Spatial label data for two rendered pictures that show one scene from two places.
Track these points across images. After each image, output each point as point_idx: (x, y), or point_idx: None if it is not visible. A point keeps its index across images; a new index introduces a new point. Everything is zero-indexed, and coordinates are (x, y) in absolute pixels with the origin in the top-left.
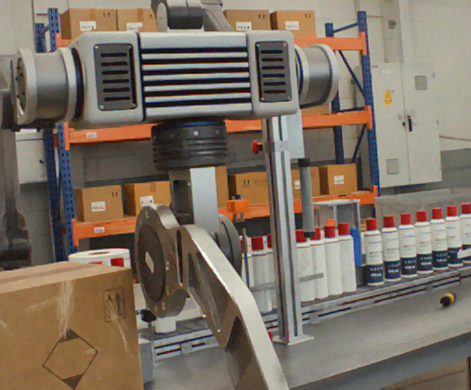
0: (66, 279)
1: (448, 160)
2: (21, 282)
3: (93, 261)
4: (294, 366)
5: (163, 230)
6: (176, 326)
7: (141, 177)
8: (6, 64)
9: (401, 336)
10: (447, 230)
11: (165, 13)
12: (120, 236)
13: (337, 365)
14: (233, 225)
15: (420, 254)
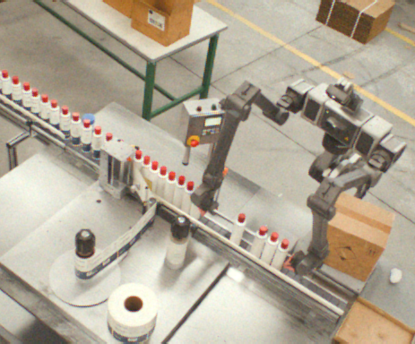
0: (361, 201)
1: None
2: (371, 212)
3: (274, 236)
4: (246, 196)
5: (351, 164)
6: (219, 243)
7: None
8: (346, 178)
9: (198, 166)
10: (68, 122)
11: (362, 103)
12: None
13: (243, 183)
14: (222, 179)
15: (90, 142)
